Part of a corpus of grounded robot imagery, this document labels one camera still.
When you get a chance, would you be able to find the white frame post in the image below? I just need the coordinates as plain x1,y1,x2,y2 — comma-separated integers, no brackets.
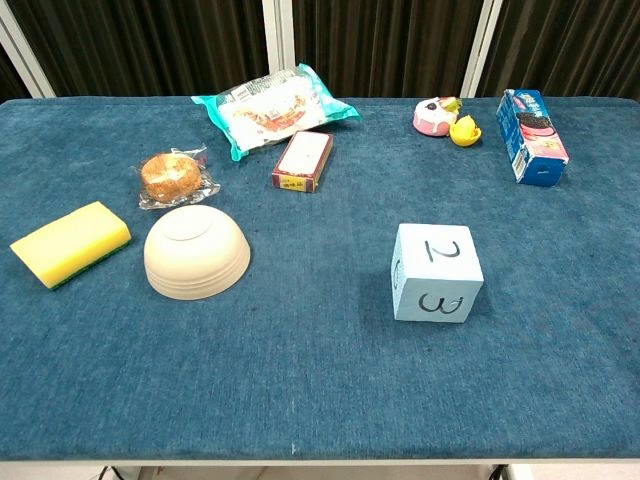
459,0,504,99
0,4,57,99
261,0,296,75

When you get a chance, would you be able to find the blue Oreo cookie box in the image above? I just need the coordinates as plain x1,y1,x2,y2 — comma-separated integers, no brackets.
495,88,570,187

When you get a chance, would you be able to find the round bread in clear wrapper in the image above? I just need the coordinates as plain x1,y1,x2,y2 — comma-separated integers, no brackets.
130,143,222,211

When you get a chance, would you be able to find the yellow sponge with green pad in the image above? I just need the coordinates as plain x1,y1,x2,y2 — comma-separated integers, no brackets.
9,200,133,291

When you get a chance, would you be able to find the pink toy cake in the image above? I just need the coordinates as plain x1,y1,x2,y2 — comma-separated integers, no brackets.
412,96,464,137

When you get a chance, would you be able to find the yellow toy fruit piece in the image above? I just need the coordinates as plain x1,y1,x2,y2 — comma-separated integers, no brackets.
449,114,482,147

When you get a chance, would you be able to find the dark pleated curtain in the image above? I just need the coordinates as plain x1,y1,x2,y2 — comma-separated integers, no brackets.
0,0,640,101

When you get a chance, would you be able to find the blue table cloth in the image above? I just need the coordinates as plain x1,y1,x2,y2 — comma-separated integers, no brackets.
0,96,640,462

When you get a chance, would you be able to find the upturned beige ceramic bowl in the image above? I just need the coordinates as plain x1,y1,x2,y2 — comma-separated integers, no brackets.
143,204,252,301

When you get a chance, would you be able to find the light blue numbered foam cube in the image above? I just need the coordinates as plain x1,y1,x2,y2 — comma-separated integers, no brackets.
390,222,485,324

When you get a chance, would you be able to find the teal and white snack bag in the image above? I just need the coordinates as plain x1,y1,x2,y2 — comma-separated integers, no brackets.
190,62,362,162

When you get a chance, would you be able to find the maroon small box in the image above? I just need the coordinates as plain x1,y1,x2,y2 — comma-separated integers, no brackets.
271,130,335,194

